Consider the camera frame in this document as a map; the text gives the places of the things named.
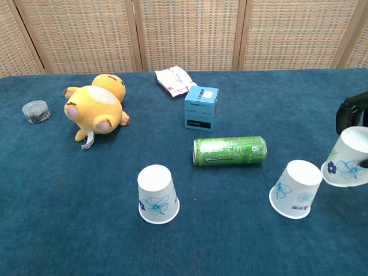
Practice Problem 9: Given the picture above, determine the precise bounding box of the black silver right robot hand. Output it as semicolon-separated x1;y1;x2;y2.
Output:
335;91;368;170

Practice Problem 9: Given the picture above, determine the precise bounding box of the pink white wipes packet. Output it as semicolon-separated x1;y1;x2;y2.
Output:
154;66;198;99

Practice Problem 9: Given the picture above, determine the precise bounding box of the yellow plush toy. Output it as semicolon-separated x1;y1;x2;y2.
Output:
63;73;131;152

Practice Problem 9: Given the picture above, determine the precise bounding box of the light blue cardboard box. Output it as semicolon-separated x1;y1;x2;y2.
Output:
183;85;220;133

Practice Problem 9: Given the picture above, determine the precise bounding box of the blue carpet table cover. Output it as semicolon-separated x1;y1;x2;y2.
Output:
0;68;368;276

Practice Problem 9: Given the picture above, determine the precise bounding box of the green drink can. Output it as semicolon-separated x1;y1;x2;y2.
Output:
191;135;268;166

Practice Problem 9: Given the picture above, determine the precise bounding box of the woven wooden folding screen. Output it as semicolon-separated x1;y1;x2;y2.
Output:
0;0;368;79

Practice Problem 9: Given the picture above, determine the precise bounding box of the clear round plastic container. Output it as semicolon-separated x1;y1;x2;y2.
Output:
21;99;52;125

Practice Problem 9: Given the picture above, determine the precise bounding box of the white flower-print paper cup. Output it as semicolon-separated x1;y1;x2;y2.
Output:
269;159;324;220
320;126;368;188
137;164;181;225

